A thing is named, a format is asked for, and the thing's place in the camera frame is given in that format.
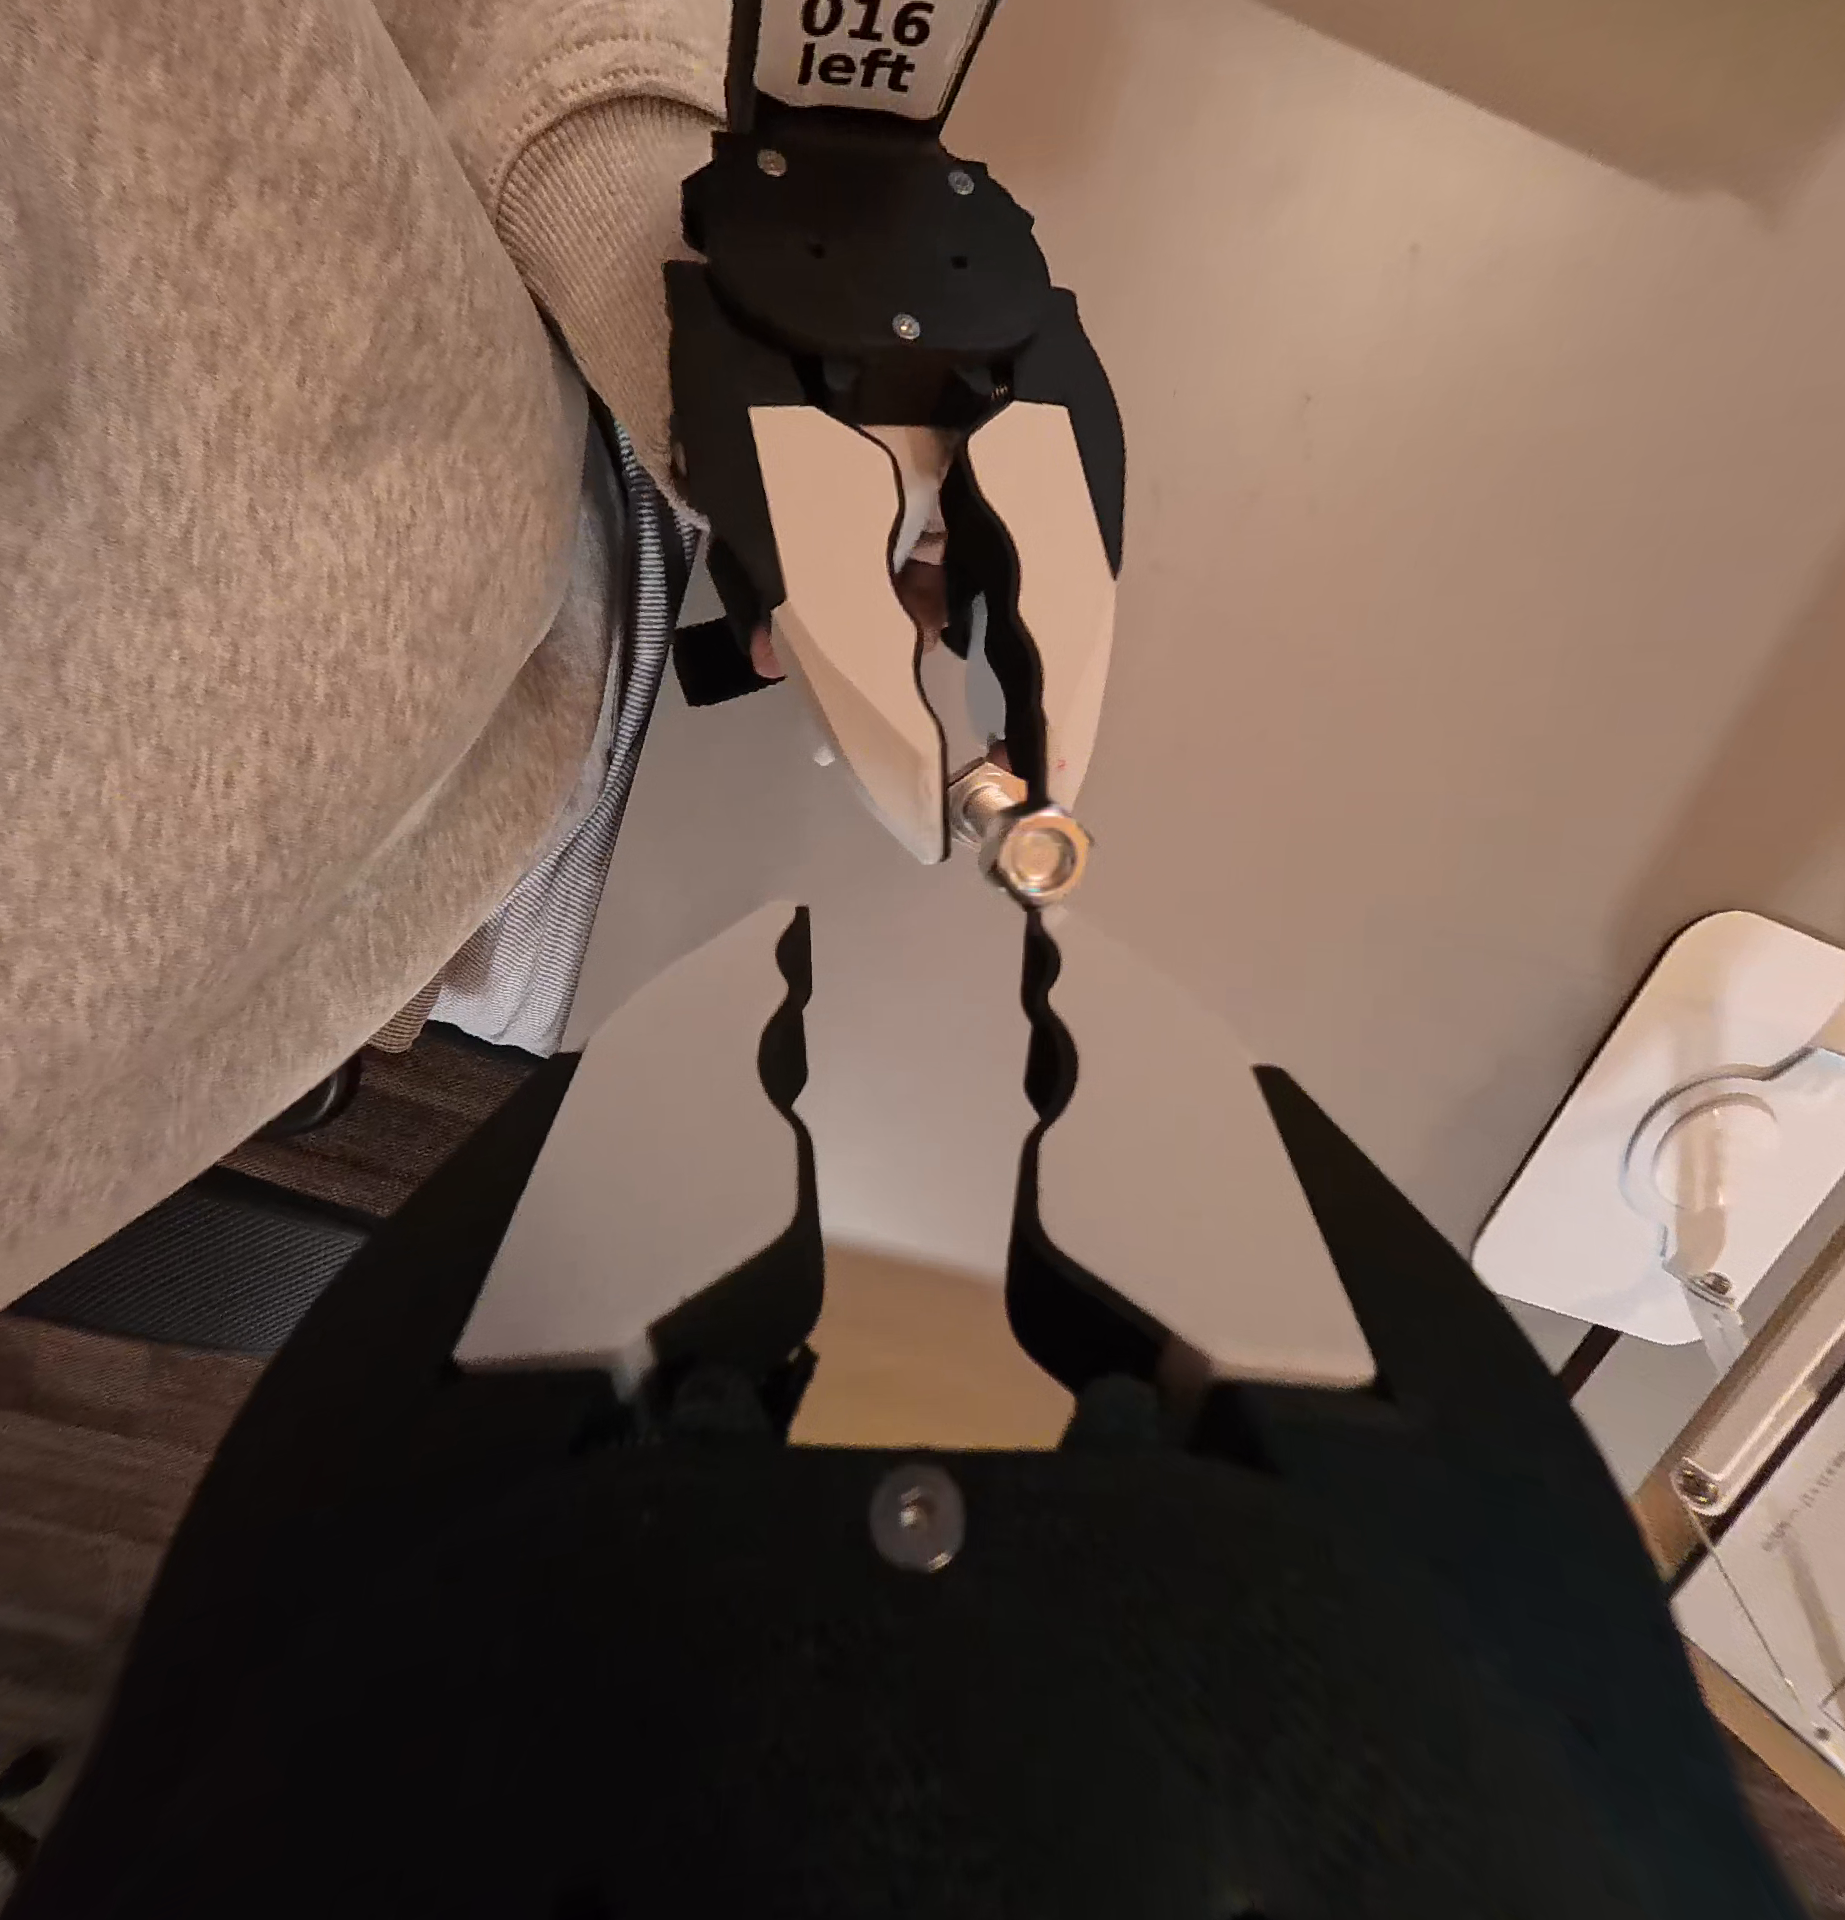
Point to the person's light sweater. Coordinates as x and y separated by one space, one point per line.
187 601

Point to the person's striped shirt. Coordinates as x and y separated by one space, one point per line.
647 601

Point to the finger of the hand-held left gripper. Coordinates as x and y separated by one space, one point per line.
832 601
1070 601

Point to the steel bolt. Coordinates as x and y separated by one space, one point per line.
985 795

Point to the grey desk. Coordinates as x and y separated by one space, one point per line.
1388 601

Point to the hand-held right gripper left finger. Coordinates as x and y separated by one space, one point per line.
638 1171

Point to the person's left forearm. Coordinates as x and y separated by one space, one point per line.
608 165

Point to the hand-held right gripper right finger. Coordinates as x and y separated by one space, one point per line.
1207 1200

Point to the printed instruction sheet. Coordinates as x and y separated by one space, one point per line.
1807 1575

